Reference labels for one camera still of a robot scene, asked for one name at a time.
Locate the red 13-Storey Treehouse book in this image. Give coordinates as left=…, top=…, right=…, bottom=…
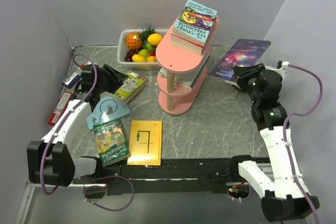
left=170, top=33, right=204, bottom=47

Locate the green 104-Storey Treehouse book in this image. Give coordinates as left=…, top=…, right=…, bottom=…
left=93, top=119, right=131, bottom=167

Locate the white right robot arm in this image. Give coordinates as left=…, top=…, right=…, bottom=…
left=229, top=61, right=320, bottom=223

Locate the purple white toothpaste box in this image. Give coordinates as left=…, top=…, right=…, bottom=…
left=61, top=68, right=82, bottom=89

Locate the orange pineapple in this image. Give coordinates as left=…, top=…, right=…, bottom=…
left=124, top=31, right=143, bottom=49

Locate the red rectangular box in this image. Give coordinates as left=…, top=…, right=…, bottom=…
left=47, top=91, right=72, bottom=126

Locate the grey Great Gatsby book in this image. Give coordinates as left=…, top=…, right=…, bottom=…
left=175, top=52, right=211, bottom=86

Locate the pink three-tier wooden shelf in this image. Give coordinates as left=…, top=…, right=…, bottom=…
left=156, top=18, right=220, bottom=115

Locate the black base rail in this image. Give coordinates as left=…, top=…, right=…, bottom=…
left=73, top=155, right=271, bottom=196

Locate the yellow lemon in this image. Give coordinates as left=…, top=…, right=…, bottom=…
left=148, top=33, right=163, bottom=46

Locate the purple shrink-wrapped Robinson Crusoe book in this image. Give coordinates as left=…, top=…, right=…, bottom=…
left=209, top=39, right=271, bottom=85

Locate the floral Little Women book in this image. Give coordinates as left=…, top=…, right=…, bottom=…
left=170, top=40, right=204, bottom=55

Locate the white plastic fruit basket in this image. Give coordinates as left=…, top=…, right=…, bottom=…
left=117, top=29, right=161, bottom=70

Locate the yellow mango front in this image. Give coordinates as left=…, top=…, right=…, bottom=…
left=132, top=54, right=147, bottom=62

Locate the yellow file folder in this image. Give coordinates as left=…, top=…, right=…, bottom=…
left=127, top=120, right=163, bottom=166

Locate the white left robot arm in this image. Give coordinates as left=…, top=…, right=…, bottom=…
left=27, top=64, right=127, bottom=187

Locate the orange fruit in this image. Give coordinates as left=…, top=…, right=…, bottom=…
left=146, top=56, right=157, bottom=62

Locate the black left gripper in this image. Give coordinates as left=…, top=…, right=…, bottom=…
left=95, top=64, right=128, bottom=94

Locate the lime green paperback book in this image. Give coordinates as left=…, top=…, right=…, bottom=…
left=100, top=70, right=149, bottom=104

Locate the light blue cat booklet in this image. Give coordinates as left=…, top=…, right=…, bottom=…
left=86, top=95, right=131, bottom=130

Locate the dark red grapes bunch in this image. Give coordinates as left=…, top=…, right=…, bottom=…
left=124, top=49, right=139, bottom=62

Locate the black book on shelf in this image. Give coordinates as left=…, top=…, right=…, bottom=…
left=183, top=65, right=207, bottom=90

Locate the blue 143-Storey Treehouse book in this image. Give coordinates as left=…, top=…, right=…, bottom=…
left=171, top=0, right=217, bottom=45

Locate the green pear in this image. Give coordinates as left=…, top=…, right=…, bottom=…
left=138, top=48, right=150, bottom=59

